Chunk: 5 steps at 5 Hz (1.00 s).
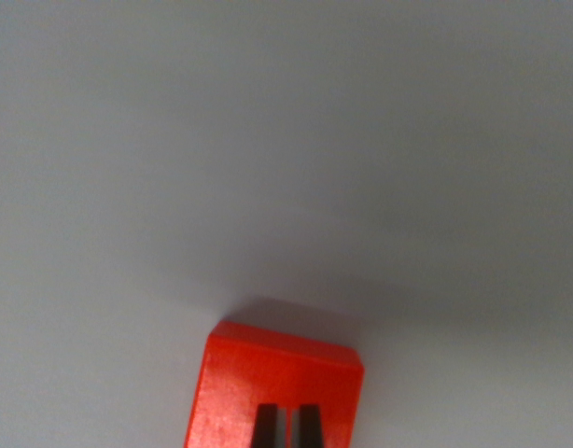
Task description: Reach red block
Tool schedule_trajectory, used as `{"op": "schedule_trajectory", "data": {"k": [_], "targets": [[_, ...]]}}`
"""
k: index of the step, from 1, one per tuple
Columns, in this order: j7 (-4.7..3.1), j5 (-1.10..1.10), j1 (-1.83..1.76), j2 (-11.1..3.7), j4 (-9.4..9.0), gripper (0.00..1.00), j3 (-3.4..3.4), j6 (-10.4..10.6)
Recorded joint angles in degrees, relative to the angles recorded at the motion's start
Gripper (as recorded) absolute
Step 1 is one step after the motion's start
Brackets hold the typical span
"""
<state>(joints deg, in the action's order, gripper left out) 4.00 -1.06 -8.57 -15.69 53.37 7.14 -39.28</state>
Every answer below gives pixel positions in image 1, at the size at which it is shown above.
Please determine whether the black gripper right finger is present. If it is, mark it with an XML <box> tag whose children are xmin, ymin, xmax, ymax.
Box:
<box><xmin>289</xmin><ymin>403</ymin><xmax>326</xmax><ymax>448</ymax></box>

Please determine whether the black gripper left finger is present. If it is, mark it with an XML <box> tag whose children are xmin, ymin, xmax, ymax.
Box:
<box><xmin>250</xmin><ymin>403</ymin><xmax>288</xmax><ymax>448</ymax></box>

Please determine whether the red cube block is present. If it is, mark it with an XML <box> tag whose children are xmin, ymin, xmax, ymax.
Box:
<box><xmin>182</xmin><ymin>320</ymin><xmax>365</xmax><ymax>448</ymax></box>

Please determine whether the white plastic tray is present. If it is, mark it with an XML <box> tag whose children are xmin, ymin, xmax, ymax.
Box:
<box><xmin>0</xmin><ymin>0</ymin><xmax>573</xmax><ymax>448</ymax></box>

